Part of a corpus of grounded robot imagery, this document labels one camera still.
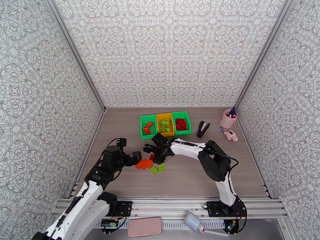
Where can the green lego brick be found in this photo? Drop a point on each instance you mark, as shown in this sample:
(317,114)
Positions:
(161,167)
(154,170)
(169,126)
(165,121)

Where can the large green lego plate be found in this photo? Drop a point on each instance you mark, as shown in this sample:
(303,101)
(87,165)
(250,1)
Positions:
(163,127)

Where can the small red lego brick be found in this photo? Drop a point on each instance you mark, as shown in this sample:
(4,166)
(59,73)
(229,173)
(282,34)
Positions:
(185,122)

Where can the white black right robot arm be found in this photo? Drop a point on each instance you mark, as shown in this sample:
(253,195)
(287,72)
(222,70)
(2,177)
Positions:
(185,146)

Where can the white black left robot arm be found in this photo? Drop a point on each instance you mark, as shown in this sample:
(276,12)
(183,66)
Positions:
(82,209)

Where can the green plastic bin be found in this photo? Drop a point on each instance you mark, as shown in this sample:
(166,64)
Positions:
(183,133)
(153,134)

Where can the yellow plastic bin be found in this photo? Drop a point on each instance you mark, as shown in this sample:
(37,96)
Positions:
(170,133)

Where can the black stapler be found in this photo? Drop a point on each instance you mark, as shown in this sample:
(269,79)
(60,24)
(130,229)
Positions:
(202,130)

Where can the left circuit board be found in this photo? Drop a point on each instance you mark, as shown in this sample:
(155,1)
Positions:
(109,223)

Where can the circuit board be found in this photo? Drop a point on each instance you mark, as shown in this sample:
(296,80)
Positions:
(109,223)
(231,225)

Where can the pink phone case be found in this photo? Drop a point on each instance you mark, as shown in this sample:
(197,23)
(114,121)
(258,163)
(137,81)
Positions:
(145,226)

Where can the pink pen cup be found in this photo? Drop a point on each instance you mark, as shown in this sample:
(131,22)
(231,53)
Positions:
(226,121)

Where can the pink plush toy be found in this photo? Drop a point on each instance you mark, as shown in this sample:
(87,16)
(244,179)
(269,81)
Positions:
(231,135)

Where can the white plastic bottle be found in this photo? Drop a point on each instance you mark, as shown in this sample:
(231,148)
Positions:
(192,220)

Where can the red pen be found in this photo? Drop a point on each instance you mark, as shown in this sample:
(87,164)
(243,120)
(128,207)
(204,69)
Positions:
(234,116)

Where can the blue pen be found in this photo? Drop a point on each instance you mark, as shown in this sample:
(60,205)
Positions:
(232,111)

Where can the right circuit board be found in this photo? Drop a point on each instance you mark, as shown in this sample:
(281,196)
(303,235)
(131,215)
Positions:
(231,225)

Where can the aluminium side rail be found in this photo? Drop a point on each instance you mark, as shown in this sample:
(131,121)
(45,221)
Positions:
(264,186)
(95,136)

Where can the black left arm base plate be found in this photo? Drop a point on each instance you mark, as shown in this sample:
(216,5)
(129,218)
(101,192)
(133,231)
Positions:
(125,208)

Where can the aluminium front rail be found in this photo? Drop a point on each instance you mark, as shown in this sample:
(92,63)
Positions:
(170,205)

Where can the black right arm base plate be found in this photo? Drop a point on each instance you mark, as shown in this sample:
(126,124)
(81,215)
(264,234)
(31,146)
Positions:
(212,209)

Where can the aluminium frame post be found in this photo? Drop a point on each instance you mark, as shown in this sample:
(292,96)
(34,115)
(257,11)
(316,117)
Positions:
(75,51)
(261,51)

